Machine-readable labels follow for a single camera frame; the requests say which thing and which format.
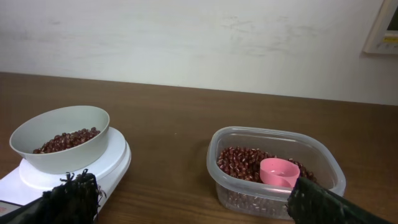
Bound clear plastic bean container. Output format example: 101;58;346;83
206;126;346;220

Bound white round bowl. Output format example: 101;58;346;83
9;106;110;174

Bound white digital kitchen scale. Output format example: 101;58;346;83
1;128;131;216

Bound white wall control panel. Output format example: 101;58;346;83
363;0;397;55

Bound red beans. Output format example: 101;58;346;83
32;126;318;218

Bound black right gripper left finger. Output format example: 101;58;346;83
1;169;106;224

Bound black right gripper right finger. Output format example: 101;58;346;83
287;177;391;224

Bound pink plastic measuring scoop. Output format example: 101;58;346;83
259;158;300;188

